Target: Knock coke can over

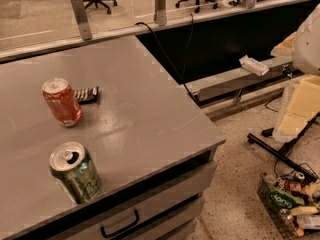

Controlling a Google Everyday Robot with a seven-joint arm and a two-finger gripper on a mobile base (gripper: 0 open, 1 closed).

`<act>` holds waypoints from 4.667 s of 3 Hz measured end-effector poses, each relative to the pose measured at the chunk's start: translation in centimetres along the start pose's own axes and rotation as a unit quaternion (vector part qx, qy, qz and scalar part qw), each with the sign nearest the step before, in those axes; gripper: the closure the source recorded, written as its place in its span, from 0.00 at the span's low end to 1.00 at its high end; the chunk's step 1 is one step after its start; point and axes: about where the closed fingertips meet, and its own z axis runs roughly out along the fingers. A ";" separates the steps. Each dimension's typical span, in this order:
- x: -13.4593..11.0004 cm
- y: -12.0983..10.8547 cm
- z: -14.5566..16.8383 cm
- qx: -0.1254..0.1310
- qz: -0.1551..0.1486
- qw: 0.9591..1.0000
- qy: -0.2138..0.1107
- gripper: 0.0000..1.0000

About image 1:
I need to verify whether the white packet on ledge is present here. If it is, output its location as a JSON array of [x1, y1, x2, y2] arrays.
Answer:
[[239, 55, 269, 76]]

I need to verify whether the grey drawer with black handle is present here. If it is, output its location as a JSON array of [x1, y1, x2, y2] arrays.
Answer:
[[65, 161, 216, 240]]

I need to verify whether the dark chocolate bar wrapper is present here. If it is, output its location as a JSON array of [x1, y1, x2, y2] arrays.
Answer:
[[73, 87, 99, 104]]

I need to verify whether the red coke can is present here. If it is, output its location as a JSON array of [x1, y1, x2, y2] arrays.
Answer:
[[42, 78, 82, 127]]

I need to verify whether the black stand base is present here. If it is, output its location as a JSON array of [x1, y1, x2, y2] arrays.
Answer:
[[247, 113, 320, 183]]

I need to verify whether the metal railing post left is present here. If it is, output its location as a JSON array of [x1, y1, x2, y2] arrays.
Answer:
[[70, 0, 92, 41]]

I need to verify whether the metal railing post middle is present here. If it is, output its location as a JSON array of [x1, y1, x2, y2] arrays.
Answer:
[[154, 0, 167, 26]]

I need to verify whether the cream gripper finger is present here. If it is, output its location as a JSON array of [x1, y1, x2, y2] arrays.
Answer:
[[271, 32, 296, 57], [272, 75, 320, 142]]

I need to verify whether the metal railing post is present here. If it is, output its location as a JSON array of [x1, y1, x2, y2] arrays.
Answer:
[[154, 0, 167, 26], [70, 0, 92, 41]]

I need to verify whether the green soda can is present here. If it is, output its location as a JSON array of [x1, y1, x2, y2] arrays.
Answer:
[[49, 142, 101, 204]]

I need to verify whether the black cable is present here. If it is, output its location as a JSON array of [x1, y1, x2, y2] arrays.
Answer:
[[134, 13, 196, 98]]

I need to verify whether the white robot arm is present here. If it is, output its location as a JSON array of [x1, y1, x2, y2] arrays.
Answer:
[[271, 4, 320, 143]]

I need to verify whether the wire basket of snacks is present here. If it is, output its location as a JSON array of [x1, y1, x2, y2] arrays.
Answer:
[[257, 171, 320, 240]]

